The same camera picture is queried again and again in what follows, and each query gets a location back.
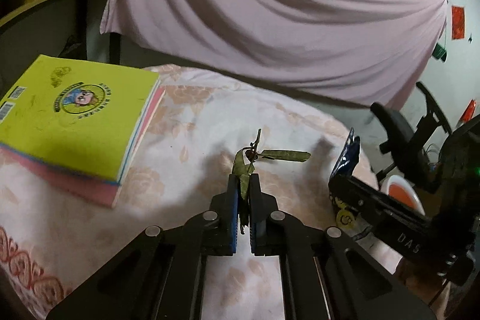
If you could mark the blue foil snack wrapper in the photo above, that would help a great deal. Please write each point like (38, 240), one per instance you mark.
(349, 157)

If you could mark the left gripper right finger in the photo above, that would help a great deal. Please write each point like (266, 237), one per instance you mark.
(325, 274)

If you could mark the red paper wall poster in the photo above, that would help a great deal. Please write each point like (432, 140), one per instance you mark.
(458, 23)

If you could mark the yellow cartoon book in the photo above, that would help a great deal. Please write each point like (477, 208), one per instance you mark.
(48, 79)

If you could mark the black office chair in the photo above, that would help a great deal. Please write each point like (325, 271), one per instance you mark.
(406, 144)

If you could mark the pink floral tablecloth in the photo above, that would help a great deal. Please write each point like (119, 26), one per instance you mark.
(52, 241)

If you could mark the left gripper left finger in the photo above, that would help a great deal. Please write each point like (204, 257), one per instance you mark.
(159, 274)

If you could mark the pink hanging bed sheet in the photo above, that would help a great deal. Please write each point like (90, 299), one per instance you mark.
(361, 51)

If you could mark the dried green leaf twig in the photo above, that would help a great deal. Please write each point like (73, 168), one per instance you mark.
(245, 160)

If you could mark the pink book under yellow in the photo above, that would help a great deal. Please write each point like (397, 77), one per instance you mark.
(86, 152)

